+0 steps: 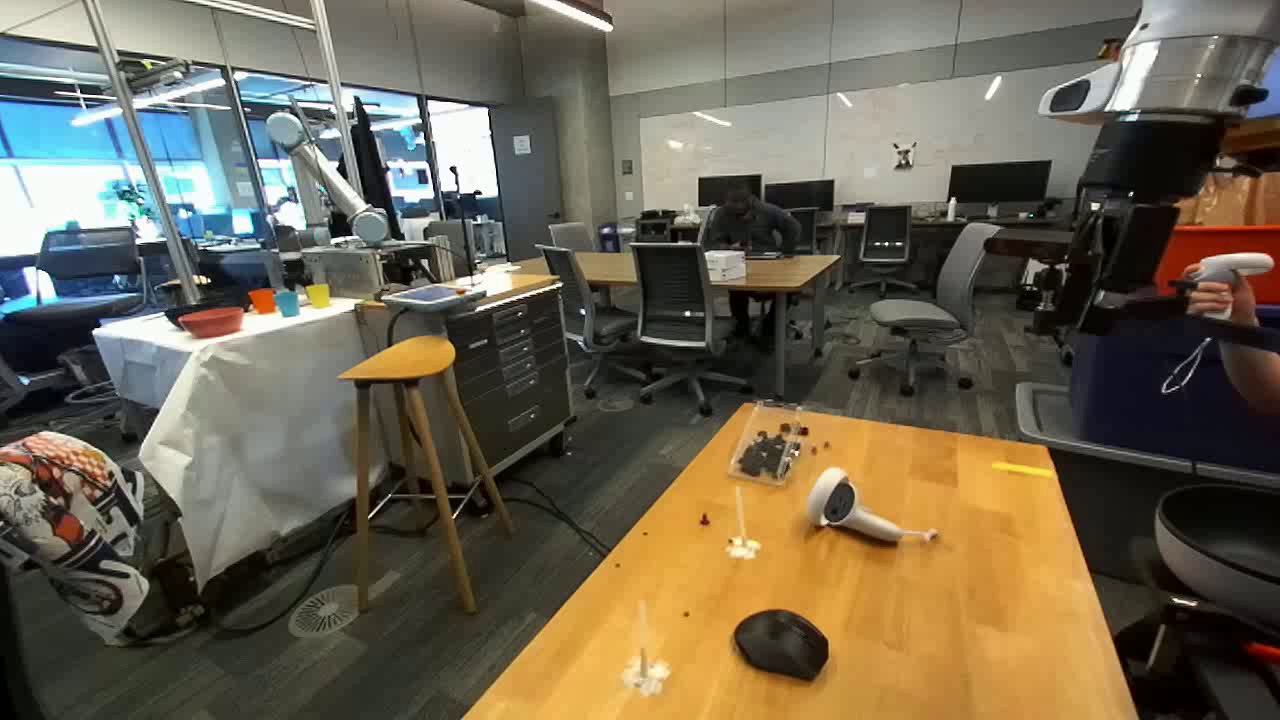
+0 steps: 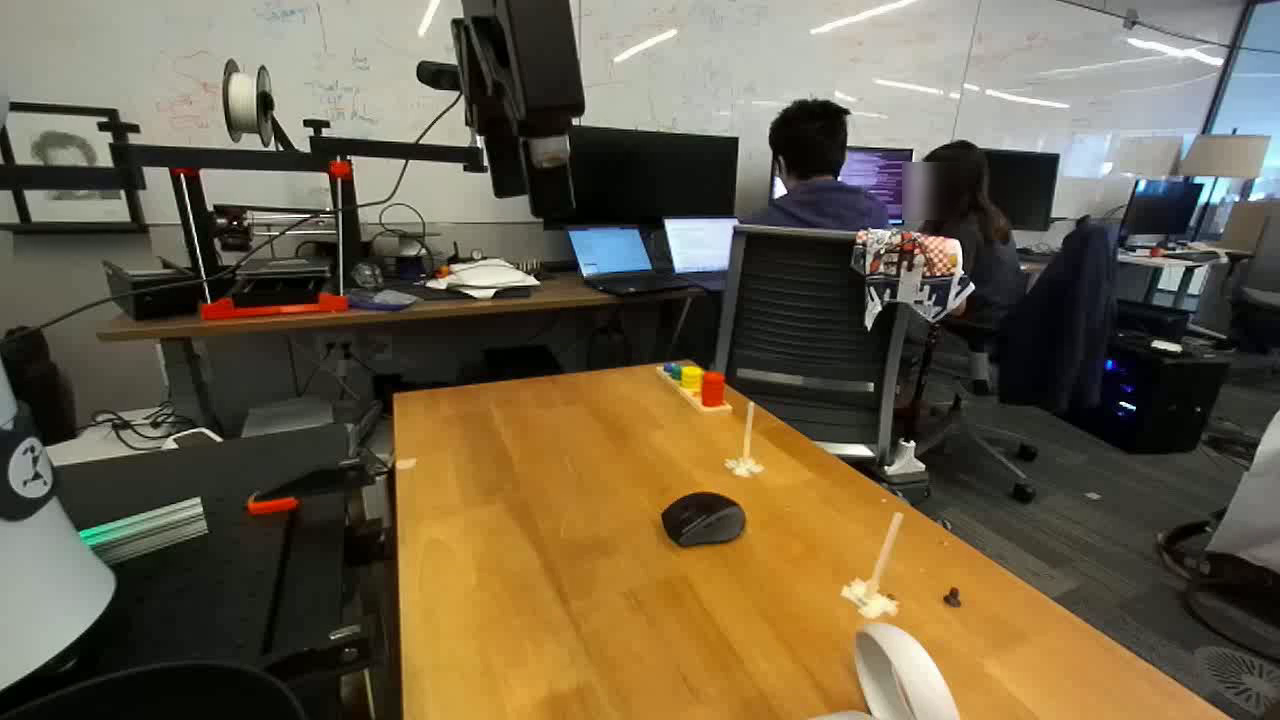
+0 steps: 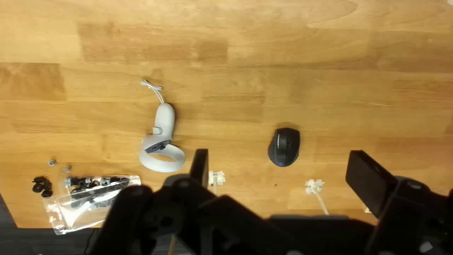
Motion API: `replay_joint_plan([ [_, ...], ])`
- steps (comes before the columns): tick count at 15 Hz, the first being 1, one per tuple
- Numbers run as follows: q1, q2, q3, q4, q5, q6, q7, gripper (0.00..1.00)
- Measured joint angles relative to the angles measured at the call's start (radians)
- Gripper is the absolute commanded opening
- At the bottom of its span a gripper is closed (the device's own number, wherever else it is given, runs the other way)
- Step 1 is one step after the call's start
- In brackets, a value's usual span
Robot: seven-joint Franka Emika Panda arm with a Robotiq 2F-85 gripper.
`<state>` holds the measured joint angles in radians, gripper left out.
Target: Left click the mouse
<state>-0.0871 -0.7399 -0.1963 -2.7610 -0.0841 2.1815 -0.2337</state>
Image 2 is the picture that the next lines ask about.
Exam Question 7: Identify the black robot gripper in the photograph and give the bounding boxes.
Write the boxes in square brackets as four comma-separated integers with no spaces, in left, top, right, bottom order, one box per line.
[456,0,587,222]

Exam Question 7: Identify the black computer mouse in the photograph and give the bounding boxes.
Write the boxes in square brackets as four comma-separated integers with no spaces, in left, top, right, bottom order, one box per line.
[662,487,754,551]

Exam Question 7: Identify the open laptop with blue screen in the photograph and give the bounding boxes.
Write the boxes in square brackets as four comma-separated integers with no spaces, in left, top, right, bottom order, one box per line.
[565,218,688,301]

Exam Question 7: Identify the large black monitor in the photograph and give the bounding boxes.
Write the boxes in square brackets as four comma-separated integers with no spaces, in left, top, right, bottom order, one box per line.
[567,124,744,231]

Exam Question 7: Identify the stack of white papers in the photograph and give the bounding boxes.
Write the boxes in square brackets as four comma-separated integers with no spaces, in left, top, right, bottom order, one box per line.
[422,256,546,304]

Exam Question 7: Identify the open laptop with white screen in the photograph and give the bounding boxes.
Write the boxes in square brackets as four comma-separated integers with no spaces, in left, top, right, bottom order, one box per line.
[662,212,744,296]

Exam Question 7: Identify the wooden side desk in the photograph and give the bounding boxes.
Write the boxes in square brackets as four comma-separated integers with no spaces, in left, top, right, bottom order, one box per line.
[93,266,723,433]

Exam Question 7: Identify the colored blocks on wooden tray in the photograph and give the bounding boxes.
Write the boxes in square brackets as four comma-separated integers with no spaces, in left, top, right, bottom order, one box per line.
[657,356,736,414]

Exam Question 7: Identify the person with short dark hair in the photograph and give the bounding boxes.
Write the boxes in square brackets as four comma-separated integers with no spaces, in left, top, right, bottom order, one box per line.
[758,95,891,231]

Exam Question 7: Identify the red and black 3D printer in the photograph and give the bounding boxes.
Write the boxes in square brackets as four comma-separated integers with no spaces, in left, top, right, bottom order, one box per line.
[169,153,363,327]

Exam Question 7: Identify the grey mesh office chair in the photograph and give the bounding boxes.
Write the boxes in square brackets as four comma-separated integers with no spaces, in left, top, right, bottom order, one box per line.
[711,218,1042,506]

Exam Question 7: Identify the white filament spool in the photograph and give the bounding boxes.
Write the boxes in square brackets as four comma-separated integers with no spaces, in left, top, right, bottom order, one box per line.
[215,55,281,147]

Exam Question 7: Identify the white stick on small base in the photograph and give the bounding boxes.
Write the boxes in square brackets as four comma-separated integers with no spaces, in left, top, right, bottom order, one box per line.
[723,396,769,482]

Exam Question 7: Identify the monitor with purple screen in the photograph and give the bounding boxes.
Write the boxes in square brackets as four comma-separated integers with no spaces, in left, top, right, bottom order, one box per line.
[836,145,920,229]

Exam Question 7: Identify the patterned cloth on chair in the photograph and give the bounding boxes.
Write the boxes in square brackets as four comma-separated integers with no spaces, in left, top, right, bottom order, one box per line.
[853,222,981,330]

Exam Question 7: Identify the person with long dark hair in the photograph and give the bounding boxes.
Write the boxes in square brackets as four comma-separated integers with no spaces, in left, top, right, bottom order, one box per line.
[914,136,1031,335]

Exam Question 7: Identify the dark monitor behind people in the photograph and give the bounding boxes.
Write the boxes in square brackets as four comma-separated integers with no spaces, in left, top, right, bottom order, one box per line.
[981,145,1063,237]

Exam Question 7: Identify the green lit aluminium bar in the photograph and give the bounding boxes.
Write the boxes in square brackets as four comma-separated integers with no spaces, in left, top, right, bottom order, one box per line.
[75,490,211,569]

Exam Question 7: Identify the dark blue jacket on chair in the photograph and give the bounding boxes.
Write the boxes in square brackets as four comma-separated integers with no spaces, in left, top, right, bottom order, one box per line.
[998,214,1128,419]

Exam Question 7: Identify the white tape roll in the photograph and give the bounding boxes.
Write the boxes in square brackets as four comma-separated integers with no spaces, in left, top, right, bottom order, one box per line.
[812,619,966,720]

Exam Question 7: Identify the small distant computer monitor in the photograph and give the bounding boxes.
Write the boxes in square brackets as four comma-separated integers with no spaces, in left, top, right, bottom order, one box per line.
[1117,175,1209,243]

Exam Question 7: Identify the white conical lamp shade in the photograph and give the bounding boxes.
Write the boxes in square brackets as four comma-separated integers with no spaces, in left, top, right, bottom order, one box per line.
[0,356,121,694]

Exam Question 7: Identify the black PC tower blue lights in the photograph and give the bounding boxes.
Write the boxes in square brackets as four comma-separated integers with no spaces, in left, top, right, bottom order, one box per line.
[1091,330,1234,455]

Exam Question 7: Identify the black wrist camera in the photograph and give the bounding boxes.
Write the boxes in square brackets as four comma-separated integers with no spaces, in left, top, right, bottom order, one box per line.
[414,55,468,95]

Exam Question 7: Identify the black metal frame rail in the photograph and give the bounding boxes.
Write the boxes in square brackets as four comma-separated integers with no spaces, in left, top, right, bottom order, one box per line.
[0,101,488,238]

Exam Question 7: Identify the orange handled black clamp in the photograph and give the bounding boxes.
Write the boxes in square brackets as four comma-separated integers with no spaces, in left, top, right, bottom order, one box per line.
[243,455,392,657]

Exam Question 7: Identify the white cable connector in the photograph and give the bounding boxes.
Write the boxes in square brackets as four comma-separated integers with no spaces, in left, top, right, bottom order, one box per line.
[836,506,909,623]

